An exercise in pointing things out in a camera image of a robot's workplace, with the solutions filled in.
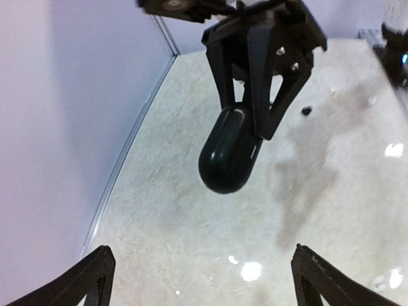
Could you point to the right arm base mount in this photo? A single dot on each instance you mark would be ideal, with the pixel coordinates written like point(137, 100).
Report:
point(393, 56)

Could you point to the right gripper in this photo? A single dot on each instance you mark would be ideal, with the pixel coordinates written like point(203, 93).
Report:
point(266, 44)

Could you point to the black earbud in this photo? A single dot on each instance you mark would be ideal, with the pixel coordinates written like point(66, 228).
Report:
point(306, 110)

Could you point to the white earbud right front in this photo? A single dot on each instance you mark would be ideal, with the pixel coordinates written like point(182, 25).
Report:
point(393, 279)

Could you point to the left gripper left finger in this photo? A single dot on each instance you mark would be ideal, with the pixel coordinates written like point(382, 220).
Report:
point(89, 281)

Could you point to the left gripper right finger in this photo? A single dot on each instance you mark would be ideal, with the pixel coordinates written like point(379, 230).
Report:
point(316, 280)

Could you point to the black earbud charging case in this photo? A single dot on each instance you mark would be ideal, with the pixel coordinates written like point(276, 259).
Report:
point(230, 151)

